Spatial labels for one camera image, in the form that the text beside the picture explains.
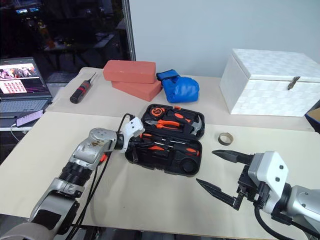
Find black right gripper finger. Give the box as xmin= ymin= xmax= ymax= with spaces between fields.
xmin=195 ymin=177 xmax=246 ymax=211
xmin=211 ymin=149 xmax=254 ymax=166

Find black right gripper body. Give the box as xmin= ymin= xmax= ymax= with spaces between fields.
xmin=235 ymin=154 xmax=267 ymax=207

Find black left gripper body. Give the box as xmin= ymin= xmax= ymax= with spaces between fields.
xmin=125 ymin=137 xmax=141 ymax=154

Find black plastic tool case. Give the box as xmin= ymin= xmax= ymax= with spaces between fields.
xmin=124 ymin=103 xmax=207 ymax=179

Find brown tape roll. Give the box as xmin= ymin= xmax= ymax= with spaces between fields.
xmin=217 ymin=132 xmax=235 ymax=146

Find orange black tape measure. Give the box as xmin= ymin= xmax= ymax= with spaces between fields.
xmin=149 ymin=105 xmax=165 ymax=119

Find large orange black screwdriver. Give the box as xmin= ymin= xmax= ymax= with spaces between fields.
xmin=159 ymin=141 xmax=202 ymax=158

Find black orange claw hammer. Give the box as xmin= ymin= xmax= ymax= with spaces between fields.
xmin=166 ymin=109 xmax=205 ymax=136

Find red brick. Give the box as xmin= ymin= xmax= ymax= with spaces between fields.
xmin=111 ymin=79 xmax=164 ymax=102
xmin=102 ymin=59 xmax=157 ymax=84

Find blue boxing glove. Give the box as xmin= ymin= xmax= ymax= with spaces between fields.
xmin=156 ymin=69 xmax=201 ymax=104

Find black red precision screwdriver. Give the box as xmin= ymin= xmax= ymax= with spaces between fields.
xmin=69 ymin=72 xmax=97 ymax=104

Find white woven lidded box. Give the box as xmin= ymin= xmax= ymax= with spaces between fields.
xmin=219 ymin=48 xmax=320 ymax=118

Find blue cardboard box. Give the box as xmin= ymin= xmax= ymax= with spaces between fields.
xmin=304 ymin=106 xmax=320 ymax=131

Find smartphone with lit screen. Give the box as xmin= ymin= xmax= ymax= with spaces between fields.
xmin=15 ymin=109 xmax=44 ymax=129

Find open laptop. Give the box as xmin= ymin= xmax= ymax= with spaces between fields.
xmin=0 ymin=57 xmax=54 ymax=119

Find grey rounded robot body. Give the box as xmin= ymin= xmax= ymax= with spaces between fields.
xmin=0 ymin=220 xmax=59 ymax=240

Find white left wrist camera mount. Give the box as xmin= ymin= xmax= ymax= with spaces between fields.
xmin=118 ymin=116 xmax=146 ymax=154

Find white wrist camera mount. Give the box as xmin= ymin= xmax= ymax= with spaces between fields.
xmin=118 ymin=116 xmax=146 ymax=154
xmin=246 ymin=150 xmax=290 ymax=215

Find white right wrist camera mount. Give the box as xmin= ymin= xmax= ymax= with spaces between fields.
xmin=246 ymin=150 xmax=290 ymax=215

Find orange handled pliers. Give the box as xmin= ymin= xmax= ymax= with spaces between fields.
xmin=144 ymin=119 xmax=185 ymax=132

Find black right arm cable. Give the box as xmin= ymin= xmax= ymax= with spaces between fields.
xmin=253 ymin=199 xmax=285 ymax=240

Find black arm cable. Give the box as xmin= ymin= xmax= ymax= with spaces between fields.
xmin=65 ymin=113 xmax=137 ymax=238
xmin=253 ymin=199 xmax=285 ymax=240

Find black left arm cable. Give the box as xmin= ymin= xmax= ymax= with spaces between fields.
xmin=65 ymin=113 xmax=137 ymax=238

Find grey metal partition post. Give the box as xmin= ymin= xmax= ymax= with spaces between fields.
xmin=121 ymin=0 xmax=137 ymax=62

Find white phone cable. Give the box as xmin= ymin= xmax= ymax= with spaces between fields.
xmin=9 ymin=124 xmax=22 ymax=144

